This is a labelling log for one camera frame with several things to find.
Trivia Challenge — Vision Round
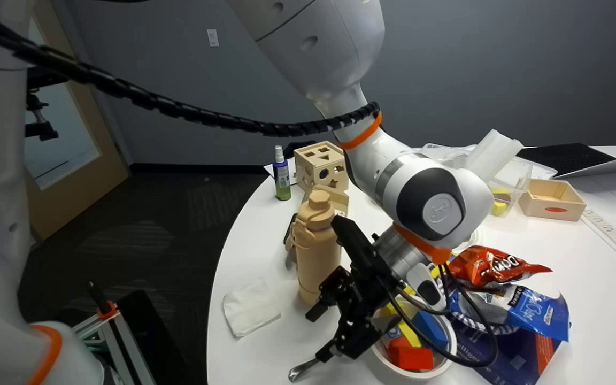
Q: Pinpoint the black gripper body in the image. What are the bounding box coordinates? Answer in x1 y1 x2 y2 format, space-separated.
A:
303 264 395 325

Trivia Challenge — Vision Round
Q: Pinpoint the white bowl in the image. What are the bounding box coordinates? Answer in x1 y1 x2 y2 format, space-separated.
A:
370 335 456 381

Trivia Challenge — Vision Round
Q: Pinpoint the red block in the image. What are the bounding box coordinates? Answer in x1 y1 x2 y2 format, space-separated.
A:
387 337 437 372

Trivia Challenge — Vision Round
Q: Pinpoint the tan water bottle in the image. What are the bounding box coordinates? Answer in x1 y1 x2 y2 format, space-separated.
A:
285 188 347 309

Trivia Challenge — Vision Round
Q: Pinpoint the white sponge block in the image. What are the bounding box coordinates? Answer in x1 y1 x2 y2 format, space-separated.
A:
220 281 285 341

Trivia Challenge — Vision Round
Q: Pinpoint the purple spray bottle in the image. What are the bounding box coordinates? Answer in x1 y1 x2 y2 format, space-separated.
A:
271 143 293 204

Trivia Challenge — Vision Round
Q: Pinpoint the wooden shape sorter box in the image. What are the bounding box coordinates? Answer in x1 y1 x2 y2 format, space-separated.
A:
293 140 353 216

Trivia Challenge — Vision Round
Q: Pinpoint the orange chip bag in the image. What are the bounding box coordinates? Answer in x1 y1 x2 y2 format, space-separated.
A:
448 244 555 291

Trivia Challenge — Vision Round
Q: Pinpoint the blue snack bag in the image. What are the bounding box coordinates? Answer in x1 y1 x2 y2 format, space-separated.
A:
421 281 573 385

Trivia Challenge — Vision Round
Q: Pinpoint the clear plastic container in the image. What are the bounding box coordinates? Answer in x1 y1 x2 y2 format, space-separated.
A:
488 177 530 219

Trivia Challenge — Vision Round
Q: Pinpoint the clear plastic bag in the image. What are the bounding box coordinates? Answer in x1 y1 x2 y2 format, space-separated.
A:
464 126 527 180

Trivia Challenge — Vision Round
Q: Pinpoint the white ruler strip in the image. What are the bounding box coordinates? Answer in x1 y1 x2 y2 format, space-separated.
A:
581 208 616 266

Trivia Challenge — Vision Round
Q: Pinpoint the aluminium rail frame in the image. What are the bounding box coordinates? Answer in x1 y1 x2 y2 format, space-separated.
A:
71 281 160 385

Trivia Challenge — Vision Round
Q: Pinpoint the black corrugated cable conduit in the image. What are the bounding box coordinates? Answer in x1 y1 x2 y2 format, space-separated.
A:
0 13 384 140

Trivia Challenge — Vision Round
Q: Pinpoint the camera on black stand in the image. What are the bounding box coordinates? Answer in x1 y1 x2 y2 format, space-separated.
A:
23 67 60 143

